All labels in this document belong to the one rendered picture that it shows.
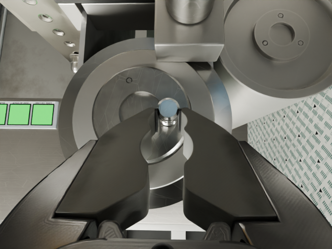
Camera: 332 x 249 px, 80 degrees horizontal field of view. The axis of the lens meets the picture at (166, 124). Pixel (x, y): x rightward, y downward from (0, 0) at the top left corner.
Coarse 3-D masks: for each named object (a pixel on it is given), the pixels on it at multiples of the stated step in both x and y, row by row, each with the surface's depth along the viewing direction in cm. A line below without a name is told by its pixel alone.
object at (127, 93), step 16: (112, 80) 15; (128, 80) 15; (144, 80) 15; (160, 80) 15; (176, 80) 15; (96, 96) 15; (112, 96) 15; (128, 96) 15; (144, 96) 15; (160, 96) 15; (176, 96) 15; (96, 112) 15; (112, 112) 15; (128, 112) 15; (96, 128) 15; (160, 128) 15; (176, 128) 15; (160, 144) 14; (176, 144) 14
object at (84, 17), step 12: (84, 12) 19; (84, 24) 19; (84, 36) 19; (96, 36) 21; (108, 36) 25; (120, 36) 31; (132, 36) 41; (84, 48) 19; (96, 48) 21; (84, 60) 19
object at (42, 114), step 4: (36, 108) 50; (40, 108) 50; (44, 108) 50; (48, 108) 50; (52, 108) 50; (36, 112) 50; (40, 112) 50; (44, 112) 50; (48, 112) 50; (52, 112) 50; (36, 116) 50; (40, 116) 50; (44, 116) 50; (48, 116) 50; (32, 120) 50; (36, 120) 50; (40, 120) 50; (44, 120) 50; (48, 120) 50
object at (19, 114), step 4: (12, 108) 51; (16, 108) 50; (20, 108) 50; (24, 108) 50; (28, 108) 50; (12, 112) 50; (16, 112) 50; (20, 112) 50; (24, 112) 50; (28, 112) 50; (12, 116) 50; (16, 116) 50; (20, 116) 50; (24, 116) 50; (28, 116) 50; (8, 120) 50; (12, 120) 50; (16, 120) 50; (20, 120) 50; (24, 120) 50
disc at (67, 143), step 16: (112, 48) 18; (128, 48) 18; (144, 48) 18; (96, 64) 18; (192, 64) 17; (208, 64) 17; (80, 80) 17; (208, 80) 17; (64, 96) 17; (224, 96) 17; (64, 112) 17; (224, 112) 17; (64, 128) 17; (224, 128) 17; (64, 144) 17; (160, 160) 16; (160, 192) 16; (176, 192) 16
